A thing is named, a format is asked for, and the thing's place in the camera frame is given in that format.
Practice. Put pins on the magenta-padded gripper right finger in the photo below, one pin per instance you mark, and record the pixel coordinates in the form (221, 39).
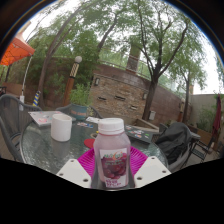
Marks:
(150, 170)

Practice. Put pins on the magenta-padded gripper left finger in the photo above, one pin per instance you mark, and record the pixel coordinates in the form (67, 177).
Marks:
(75, 171)

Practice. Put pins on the pink drink bottle white cap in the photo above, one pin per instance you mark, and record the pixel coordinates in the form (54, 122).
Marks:
(111, 150)

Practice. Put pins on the black jacket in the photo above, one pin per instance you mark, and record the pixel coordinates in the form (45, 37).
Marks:
(173, 141)

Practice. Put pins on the white cup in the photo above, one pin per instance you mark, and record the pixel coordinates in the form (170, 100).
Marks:
(61, 128)

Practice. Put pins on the colourful small card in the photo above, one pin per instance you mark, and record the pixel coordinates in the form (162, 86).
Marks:
(85, 125)

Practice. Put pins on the white card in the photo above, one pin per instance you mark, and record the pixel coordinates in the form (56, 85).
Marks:
(92, 120)

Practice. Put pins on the black patio chair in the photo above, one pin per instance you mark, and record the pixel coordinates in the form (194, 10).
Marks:
(201, 150)

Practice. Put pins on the silver laptop with stickers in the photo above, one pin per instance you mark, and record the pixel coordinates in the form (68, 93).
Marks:
(45, 118)

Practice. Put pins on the dark-trunked tree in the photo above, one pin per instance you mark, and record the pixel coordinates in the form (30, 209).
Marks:
(150, 100)

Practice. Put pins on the blue yellow striped cone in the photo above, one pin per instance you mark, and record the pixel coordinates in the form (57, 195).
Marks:
(36, 99)

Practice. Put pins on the maroon closed umbrella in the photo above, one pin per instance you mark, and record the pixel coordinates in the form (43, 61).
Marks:
(217, 116)

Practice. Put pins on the white canopy pole weight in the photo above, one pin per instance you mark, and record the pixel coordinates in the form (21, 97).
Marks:
(21, 101)

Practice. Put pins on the leaning tree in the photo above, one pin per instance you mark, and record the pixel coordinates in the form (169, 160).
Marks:
(45, 73)

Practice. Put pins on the orange canopy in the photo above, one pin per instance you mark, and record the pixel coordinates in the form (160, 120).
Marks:
(16, 51)

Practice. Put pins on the grey wall box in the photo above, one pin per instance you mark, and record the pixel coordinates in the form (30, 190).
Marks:
(152, 115)

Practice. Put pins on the wall lamp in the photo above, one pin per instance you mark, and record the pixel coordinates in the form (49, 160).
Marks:
(97, 81)
(144, 96)

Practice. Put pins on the globe lamp post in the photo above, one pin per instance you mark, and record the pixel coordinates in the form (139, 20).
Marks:
(70, 86)

